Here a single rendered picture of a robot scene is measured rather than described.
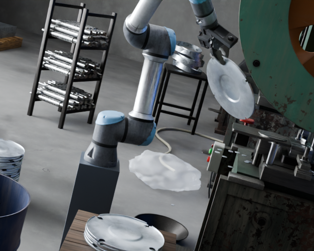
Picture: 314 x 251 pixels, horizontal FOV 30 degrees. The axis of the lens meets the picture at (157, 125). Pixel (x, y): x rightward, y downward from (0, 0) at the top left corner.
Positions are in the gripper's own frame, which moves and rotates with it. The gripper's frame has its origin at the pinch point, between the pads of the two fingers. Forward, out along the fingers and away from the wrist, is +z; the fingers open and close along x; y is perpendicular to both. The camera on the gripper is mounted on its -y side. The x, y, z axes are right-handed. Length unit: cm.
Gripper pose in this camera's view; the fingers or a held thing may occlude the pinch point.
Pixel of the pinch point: (225, 62)
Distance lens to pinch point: 233.9
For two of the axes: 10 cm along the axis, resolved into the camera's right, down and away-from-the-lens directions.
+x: -6.9, 6.5, -3.2
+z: 3.4, 6.8, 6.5
